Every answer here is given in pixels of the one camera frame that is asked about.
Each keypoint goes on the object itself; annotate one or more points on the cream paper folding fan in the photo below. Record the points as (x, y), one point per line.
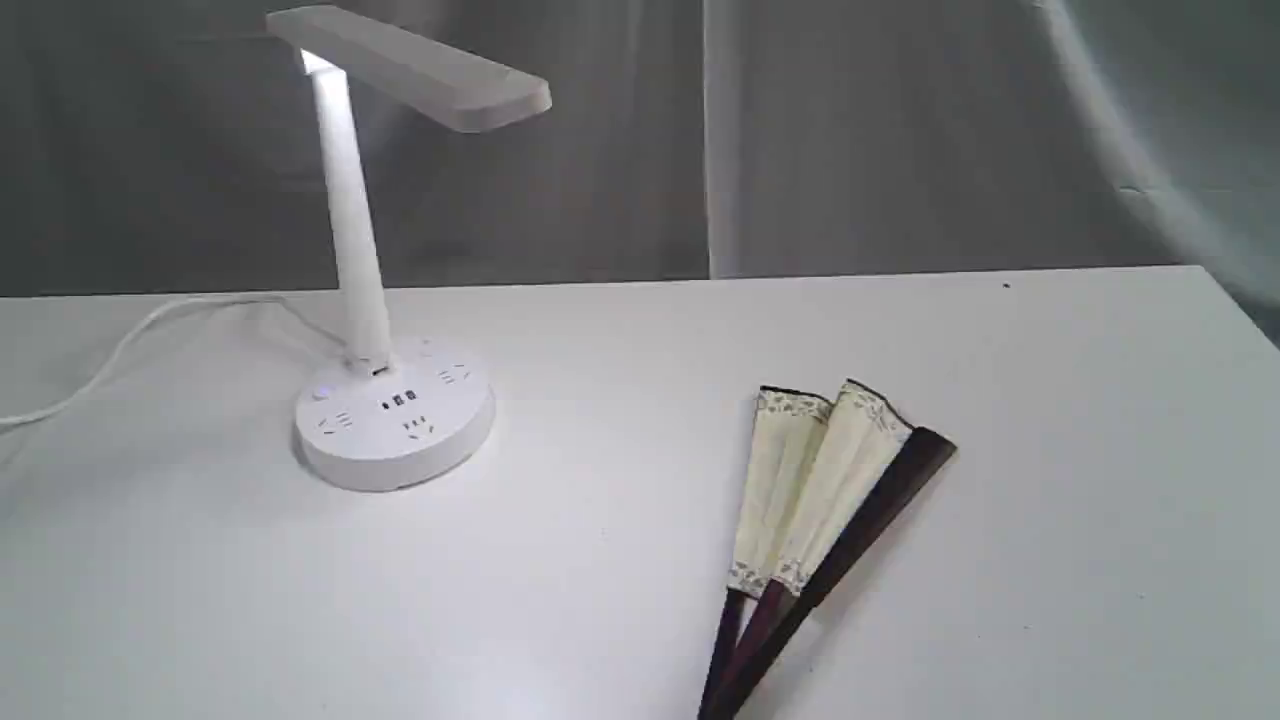
(826, 478)

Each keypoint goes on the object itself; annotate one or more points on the white desk lamp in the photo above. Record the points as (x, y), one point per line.
(390, 414)

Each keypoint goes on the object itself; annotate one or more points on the grey backdrop curtain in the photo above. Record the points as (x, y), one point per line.
(171, 146)

